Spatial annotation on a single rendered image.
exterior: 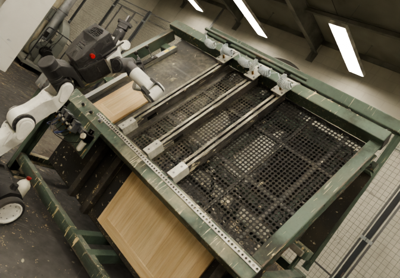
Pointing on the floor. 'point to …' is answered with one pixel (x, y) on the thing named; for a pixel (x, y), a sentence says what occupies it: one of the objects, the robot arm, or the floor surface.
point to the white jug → (24, 185)
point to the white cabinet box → (24, 11)
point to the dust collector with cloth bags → (50, 22)
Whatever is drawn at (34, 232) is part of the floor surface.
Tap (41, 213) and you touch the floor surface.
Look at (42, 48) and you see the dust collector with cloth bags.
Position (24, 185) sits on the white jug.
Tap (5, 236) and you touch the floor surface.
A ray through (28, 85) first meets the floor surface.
